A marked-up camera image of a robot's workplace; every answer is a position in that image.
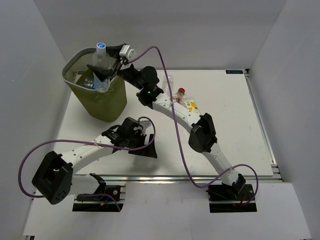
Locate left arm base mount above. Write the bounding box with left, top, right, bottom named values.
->
left=72, top=185, right=126, bottom=213

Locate orange label white cap bottle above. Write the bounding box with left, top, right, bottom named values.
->
left=182, top=97, right=200, bottom=114

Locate clear bottle blue-white cap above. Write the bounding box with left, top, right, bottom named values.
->
left=162, top=74, right=175, bottom=95

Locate purple cable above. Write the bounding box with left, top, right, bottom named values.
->
left=18, top=116, right=157, bottom=211
left=128, top=46, right=259, bottom=206

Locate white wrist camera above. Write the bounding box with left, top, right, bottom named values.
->
left=119, top=44, right=137, bottom=65
left=138, top=120, right=152, bottom=131

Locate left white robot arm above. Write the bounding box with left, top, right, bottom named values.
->
left=31, top=117, right=158, bottom=205

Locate red cap red label bottle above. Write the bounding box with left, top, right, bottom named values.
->
left=172, top=87, right=185, bottom=103

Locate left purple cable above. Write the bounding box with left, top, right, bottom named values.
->
left=18, top=116, right=157, bottom=211

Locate green mesh waste bin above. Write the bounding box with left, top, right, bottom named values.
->
left=62, top=47, right=127, bottom=122

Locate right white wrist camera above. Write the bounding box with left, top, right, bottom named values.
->
left=119, top=44, right=137, bottom=65

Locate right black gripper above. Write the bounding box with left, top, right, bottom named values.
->
left=88, top=43, right=146, bottom=90

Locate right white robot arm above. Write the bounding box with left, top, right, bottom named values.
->
left=88, top=44, right=246, bottom=200

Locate blue corner label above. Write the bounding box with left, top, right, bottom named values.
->
left=225, top=69, right=243, bottom=75

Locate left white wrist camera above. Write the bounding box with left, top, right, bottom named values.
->
left=138, top=120, right=152, bottom=131

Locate blue label blue cap bottle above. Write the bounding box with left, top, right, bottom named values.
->
left=83, top=77, right=95, bottom=90

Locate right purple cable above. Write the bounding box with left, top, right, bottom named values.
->
left=128, top=46, right=259, bottom=206

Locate clear bottle white cap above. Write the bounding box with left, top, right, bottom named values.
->
left=92, top=42, right=111, bottom=93

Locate aluminium table edge rail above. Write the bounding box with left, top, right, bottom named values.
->
left=72, top=172, right=283, bottom=183

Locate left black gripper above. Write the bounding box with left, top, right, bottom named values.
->
left=126, top=131, right=158, bottom=158

